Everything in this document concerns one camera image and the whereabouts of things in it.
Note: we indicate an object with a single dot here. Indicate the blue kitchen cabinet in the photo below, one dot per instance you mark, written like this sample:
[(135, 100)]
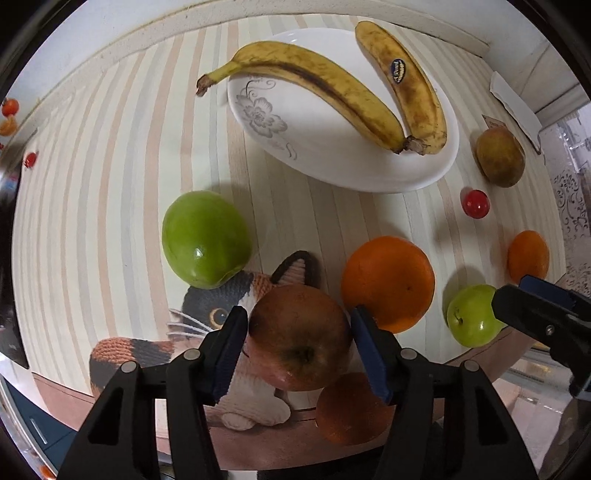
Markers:
[(32, 424)]

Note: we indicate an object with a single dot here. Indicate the large orange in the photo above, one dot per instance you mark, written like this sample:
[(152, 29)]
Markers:
[(388, 277)]

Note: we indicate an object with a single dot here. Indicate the large green apple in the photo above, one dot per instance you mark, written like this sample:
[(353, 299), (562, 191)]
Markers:
[(203, 235)]

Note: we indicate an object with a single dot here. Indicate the red apple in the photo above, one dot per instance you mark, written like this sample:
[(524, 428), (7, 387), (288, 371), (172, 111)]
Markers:
[(295, 332)]

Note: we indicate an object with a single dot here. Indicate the long spotted banana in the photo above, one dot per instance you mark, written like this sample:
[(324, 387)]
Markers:
[(323, 87)]

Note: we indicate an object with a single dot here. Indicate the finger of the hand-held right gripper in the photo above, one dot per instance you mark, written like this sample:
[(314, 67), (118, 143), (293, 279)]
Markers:
[(551, 290), (531, 314)]

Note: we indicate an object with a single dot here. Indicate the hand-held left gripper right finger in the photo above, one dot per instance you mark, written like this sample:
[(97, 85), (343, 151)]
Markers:
[(369, 355)]

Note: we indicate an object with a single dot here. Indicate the small stemmed red tomato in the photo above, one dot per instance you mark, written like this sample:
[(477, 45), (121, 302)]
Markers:
[(30, 159)]

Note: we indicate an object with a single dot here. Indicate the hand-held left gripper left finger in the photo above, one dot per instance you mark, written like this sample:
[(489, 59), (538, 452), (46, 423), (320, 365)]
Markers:
[(228, 350)]

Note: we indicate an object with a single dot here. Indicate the small tangerine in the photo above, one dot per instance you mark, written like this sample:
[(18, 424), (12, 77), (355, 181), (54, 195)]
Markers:
[(528, 256)]

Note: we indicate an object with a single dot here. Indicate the white floral plate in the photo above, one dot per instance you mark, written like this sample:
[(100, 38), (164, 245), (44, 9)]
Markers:
[(323, 152)]

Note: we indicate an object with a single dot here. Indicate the small brown coaster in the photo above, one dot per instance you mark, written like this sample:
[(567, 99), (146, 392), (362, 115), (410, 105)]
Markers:
[(493, 122)]

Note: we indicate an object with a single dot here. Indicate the white folded paper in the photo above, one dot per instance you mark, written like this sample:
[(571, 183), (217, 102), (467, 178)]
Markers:
[(517, 108)]

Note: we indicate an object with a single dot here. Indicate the small green apple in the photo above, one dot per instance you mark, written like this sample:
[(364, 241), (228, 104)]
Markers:
[(471, 318)]

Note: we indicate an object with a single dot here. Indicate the brown pear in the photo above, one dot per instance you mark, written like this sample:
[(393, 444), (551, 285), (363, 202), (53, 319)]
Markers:
[(501, 157)]

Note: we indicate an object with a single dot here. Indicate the dark orange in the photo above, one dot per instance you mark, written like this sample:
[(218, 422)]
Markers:
[(346, 413)]

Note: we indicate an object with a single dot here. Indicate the group of colourful wall stickers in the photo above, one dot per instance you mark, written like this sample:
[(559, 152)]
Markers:
[(8, 115)]

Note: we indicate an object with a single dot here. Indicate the red cherry tomato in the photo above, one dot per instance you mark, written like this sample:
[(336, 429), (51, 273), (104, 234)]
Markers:
[(475, 203)]

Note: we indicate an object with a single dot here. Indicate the patterned frosted glass door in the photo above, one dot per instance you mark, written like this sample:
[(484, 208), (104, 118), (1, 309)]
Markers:
[(572, 194)]

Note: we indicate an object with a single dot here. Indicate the banana with dark sticker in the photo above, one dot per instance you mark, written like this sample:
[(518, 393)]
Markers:
[(415, 92)]

